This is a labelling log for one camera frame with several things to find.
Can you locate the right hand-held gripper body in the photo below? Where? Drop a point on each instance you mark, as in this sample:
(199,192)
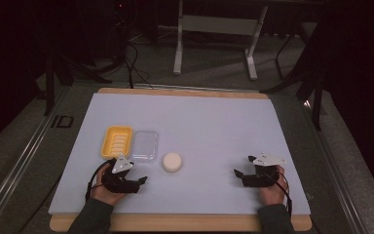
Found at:
(263,175)

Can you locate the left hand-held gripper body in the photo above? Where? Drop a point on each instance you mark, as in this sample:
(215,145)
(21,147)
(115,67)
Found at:
(120,183)

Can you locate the person's left hand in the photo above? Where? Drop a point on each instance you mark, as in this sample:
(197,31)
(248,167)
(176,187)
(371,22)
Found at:
(103,193)

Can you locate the person's right hand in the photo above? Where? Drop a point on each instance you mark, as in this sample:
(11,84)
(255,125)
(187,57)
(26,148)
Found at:
(274,193)

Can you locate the clear plastic container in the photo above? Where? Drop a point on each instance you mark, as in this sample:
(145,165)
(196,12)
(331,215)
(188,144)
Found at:
(144,146)

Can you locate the yellow soap dish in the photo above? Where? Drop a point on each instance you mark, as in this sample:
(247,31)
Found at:
(117,142)

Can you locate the round white soap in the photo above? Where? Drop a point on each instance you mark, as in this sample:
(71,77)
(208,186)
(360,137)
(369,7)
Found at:
(172,162)

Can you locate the white foam mat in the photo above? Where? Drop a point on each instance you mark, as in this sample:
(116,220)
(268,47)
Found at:
(207,130)

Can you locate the black stand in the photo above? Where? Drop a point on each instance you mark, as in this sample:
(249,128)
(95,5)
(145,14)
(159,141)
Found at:
(61,70)
(311,84)

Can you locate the aluminium rail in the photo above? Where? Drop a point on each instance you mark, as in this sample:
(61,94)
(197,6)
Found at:
(334,169)
(16,169)

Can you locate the white metal desk frame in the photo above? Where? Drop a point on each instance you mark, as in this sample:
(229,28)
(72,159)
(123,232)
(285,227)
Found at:
(220,24)

